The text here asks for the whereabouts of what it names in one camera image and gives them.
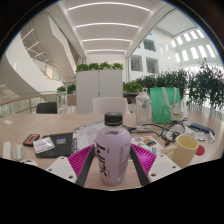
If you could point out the white cabinet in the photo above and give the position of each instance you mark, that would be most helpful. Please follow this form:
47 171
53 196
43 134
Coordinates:
99 91

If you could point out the white card packet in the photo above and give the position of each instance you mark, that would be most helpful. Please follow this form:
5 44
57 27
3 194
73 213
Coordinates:
43 145

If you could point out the wooden-topped glass railing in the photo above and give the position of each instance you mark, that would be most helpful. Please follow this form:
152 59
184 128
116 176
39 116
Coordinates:
23 98

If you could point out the row of green hedge plants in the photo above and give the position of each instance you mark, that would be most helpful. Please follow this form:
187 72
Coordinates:
203 86

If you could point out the black notebook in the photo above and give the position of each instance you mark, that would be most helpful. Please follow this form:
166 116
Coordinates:
63 148

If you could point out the white printed booklet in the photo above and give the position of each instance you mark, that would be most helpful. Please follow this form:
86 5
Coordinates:
86 133

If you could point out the colourful sticker sheet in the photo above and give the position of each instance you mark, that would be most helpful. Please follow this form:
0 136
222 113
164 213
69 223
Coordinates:
146 142

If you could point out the pale yellow mug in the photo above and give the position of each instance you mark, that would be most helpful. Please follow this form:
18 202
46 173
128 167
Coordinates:
185 146

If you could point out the green tote bag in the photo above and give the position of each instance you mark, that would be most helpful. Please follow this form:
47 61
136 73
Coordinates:
163 106

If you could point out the ceiling light strips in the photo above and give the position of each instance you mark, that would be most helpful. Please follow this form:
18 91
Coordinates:
108 25

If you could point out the white computer mouse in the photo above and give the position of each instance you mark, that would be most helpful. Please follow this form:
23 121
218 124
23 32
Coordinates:
30 163

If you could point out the green plants atop cabinet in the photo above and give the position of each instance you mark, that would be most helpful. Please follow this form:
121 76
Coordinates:
100 66

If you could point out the clear plastic water bottle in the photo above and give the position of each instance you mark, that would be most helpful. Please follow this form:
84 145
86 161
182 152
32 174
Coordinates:
142 108

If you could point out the purple drink bottle black cap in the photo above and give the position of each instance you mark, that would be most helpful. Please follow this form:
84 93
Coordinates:
113 153

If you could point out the black and red case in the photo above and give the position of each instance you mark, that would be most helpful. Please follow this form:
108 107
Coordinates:
31 140

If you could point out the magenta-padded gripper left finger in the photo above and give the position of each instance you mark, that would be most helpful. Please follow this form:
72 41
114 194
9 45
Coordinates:
80 160

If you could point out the black chair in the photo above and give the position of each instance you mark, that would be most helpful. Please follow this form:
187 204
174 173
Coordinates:
46 108

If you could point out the small white oval device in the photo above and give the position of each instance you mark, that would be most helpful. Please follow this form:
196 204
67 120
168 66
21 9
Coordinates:
18 152

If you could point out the brown planter with plants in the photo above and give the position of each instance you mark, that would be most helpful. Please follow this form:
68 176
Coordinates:
70 95

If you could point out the white paper sheet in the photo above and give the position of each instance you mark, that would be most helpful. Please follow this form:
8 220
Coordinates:
8 122

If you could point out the white power adapter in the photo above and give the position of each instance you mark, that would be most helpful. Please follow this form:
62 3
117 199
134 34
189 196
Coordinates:
145 128

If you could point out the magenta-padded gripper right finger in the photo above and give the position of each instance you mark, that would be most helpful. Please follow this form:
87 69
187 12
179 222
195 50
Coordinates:
146 159

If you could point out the dark planter with plants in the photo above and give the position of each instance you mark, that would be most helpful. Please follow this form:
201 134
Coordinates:
132 87

